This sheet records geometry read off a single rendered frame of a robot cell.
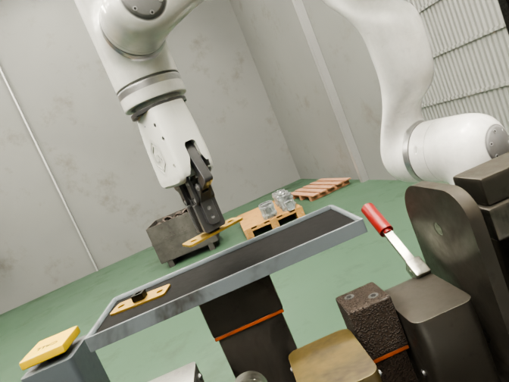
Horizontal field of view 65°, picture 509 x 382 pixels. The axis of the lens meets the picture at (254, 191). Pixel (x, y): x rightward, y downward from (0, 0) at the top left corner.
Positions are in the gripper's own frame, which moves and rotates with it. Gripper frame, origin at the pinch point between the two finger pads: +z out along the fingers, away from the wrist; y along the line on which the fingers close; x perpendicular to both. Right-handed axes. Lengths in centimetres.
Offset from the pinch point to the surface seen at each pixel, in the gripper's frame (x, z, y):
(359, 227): 13.0, 8.1, 13.1
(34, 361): -25.7, 8.4, -9.3
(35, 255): -46, 45, -867
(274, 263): 2.6, 8.0, 8.2
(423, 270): 15.8, 15.2, 17.7
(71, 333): -20.7, 8.0, -10.7
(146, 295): -10.3, 7.5, -6.9
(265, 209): 244, 94, -435
